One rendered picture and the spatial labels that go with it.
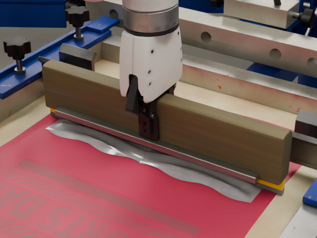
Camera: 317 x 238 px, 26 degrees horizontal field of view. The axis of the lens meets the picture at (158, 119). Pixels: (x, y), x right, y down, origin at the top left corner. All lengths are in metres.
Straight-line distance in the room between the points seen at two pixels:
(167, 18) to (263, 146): 0.21
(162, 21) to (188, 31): 0.37
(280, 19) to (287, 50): 0.07
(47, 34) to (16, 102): 2.70
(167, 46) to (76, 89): 0.19
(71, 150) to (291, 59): 0.41
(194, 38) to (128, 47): 0.37
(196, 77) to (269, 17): 0.17
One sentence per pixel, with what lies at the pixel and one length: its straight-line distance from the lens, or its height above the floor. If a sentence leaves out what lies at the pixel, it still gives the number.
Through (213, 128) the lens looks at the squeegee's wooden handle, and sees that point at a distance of 0.94.
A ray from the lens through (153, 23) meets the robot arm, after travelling 0.90.
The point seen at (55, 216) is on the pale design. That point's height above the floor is 0.95.
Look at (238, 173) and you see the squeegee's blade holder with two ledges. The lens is 0.94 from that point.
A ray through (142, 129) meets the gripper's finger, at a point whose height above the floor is 1.01.
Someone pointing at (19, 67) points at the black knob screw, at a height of 1.01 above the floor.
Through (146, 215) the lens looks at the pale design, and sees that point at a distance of 0.91.
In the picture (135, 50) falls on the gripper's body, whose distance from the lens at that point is 0.91.
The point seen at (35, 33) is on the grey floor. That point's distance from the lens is 3.87.
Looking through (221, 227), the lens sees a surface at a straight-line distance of 0.90.
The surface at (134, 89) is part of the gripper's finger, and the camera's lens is 0.93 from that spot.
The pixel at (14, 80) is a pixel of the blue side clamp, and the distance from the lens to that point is 1.16.
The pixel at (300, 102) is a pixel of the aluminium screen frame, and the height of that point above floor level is 0.98.
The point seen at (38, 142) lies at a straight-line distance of 1.07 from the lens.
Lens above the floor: 1.53
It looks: 31 degrees down
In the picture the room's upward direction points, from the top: straight up
